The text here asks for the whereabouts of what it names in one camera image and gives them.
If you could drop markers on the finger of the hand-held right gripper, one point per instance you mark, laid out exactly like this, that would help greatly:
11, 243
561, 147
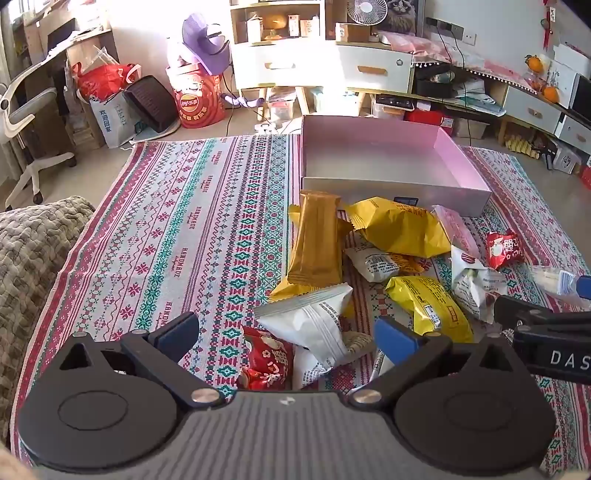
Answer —
583, 286
517, 311

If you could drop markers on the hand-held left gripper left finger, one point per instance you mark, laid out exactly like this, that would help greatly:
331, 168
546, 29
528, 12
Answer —
178, 334

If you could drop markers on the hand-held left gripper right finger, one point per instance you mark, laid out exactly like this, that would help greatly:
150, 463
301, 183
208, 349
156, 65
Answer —
392, 337

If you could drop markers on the clear plastic snack packet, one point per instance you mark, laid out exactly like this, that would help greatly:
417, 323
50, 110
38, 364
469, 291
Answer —
549, 279

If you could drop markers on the yellow black-print snack packet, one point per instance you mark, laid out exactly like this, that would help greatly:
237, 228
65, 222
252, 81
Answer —
425, 300

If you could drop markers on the white red-fruit snack packet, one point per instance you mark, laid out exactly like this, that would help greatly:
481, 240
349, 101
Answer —
475, 281

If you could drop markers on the small red snack packet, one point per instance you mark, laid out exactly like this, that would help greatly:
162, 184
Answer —
505, 249
268, 364

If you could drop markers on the small white orange snack packet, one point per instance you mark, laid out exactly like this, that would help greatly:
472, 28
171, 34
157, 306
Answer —
378, 265

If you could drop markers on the white grey snack packet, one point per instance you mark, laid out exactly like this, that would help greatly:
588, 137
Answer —
314, 323

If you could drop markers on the white green snack packet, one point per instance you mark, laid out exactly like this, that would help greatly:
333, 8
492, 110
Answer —
307, 369

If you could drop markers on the pink snack packet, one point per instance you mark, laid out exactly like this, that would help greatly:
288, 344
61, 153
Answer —
455, 230

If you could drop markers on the large yellow crinkled snack packet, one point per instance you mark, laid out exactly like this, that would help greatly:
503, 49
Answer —
397, 226

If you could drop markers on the bright yellow snack packet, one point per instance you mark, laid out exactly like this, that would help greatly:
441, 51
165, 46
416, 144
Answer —
280, 291

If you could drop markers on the long golden snack packet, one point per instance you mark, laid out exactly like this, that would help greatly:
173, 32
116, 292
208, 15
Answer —
318, 240

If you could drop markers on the pink cardboard box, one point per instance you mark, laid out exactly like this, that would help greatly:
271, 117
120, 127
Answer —
369, 152

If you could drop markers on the patterned woven mat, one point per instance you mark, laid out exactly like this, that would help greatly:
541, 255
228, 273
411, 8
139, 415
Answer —
184, 230

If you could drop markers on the yellow tray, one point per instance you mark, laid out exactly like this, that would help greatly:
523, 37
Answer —
521, 145

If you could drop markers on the beige knitted blanket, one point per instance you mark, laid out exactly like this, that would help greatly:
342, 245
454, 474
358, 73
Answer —
32, 258

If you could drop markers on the low white drawer cabinet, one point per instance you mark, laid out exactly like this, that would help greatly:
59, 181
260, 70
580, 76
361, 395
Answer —
531, 108

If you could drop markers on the white storage box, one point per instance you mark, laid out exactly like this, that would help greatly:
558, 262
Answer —
471, 129

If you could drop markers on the black screen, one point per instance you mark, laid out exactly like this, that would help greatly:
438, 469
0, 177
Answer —
582, 97

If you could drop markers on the orange fruit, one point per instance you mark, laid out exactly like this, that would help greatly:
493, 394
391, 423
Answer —
550, 93
534, 62

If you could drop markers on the red box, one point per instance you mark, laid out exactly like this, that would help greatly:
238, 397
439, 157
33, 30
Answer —
425, 117

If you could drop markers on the pile of papers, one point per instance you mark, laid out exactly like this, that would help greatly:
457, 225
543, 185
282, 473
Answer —
478, 94

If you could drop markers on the white shopping bag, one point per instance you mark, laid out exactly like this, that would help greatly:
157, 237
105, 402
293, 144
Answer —
113, 122

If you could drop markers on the clear storage bin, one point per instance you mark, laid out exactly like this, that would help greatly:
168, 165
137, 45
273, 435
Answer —
388, 113

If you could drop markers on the white power strip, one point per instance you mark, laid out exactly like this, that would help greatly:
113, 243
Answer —
268, 127

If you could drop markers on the white cardboard box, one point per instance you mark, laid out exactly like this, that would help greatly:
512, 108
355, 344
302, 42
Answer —
570, 57

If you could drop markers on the brown plastic basket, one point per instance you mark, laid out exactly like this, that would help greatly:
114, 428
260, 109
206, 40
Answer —
150, 104

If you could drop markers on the red snack bucket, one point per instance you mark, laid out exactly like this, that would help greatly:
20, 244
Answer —
198, 101

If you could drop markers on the black flat device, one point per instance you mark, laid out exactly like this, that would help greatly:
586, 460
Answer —
392, 100

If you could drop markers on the black case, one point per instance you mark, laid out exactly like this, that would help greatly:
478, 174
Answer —
434, 87

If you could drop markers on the purple floor object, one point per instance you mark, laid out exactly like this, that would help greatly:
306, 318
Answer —
240, 100

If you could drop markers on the clear plastic bin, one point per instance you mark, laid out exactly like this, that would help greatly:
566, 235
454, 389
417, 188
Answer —
282, 108

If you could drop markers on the red hanging ornament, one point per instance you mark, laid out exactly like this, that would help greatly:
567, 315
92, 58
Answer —
548, 25

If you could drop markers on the red plastic bag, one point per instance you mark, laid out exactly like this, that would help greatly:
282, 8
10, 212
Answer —
104, 81

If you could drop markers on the white office chair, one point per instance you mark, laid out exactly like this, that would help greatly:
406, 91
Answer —
32, 108

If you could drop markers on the pink cloth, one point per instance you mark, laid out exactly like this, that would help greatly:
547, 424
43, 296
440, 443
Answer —
429, 46

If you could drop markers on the wooden cabinet with white drawers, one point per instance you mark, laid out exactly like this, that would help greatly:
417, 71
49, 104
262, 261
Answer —
281, 64

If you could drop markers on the purple sun hat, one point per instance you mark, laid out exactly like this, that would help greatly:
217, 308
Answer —
203, 41

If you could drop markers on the wooden desk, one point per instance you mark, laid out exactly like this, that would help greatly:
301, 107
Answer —
87, 44

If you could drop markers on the small cardboard box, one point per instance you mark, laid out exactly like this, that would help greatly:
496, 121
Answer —
353, 32

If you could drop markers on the tall shelf carton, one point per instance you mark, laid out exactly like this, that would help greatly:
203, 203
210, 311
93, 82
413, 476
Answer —
254, 28

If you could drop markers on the cat picture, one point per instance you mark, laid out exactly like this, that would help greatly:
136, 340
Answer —
406, 14

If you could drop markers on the white desk fan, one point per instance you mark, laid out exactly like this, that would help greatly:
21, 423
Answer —
367, 10

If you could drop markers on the orange round shelf object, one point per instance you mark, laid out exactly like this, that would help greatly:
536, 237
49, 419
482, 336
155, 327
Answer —
274, 21

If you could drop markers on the wall sockets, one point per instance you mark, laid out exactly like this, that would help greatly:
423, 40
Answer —
457, 30

